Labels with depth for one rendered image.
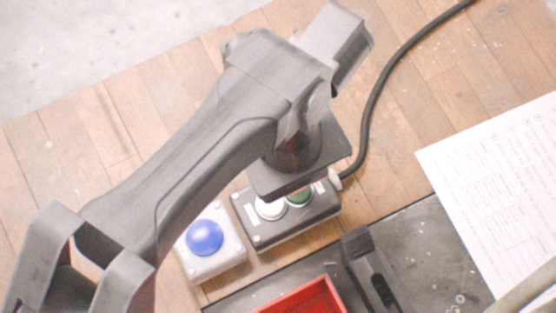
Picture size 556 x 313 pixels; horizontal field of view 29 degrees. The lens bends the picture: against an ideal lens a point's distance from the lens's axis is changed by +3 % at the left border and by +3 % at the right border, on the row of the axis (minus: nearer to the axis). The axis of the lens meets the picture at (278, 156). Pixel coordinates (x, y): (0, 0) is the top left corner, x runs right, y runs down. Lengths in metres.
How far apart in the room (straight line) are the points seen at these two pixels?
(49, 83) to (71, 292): 1.54
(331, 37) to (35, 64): 1.47
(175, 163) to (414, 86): 0.50
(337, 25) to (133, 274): 0.31
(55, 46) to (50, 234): 1.61
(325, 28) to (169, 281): 0.37
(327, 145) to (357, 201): 0.16
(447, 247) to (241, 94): 0.41
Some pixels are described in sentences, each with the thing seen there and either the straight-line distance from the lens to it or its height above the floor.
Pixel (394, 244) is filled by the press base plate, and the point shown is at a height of 0.90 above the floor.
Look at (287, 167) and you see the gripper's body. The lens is 0.98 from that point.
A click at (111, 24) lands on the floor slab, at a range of 2.33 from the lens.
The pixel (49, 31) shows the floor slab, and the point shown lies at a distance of 2.36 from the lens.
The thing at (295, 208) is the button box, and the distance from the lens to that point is 1.13.
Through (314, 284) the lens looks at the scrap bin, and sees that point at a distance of 1.07.
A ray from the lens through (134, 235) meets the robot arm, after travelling 0.74.
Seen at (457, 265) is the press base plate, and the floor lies 0.90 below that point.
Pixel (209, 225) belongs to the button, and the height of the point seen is 0.94.
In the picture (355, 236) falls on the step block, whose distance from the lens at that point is 1.05.
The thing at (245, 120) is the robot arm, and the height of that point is 1.26.
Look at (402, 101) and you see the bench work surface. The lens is 1.20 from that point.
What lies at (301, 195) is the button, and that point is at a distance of 1.12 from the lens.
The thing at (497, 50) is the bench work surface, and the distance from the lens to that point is 1.24.
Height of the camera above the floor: 2.00
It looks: 68 degrees down
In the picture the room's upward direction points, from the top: 11 degrees counter-clockwise
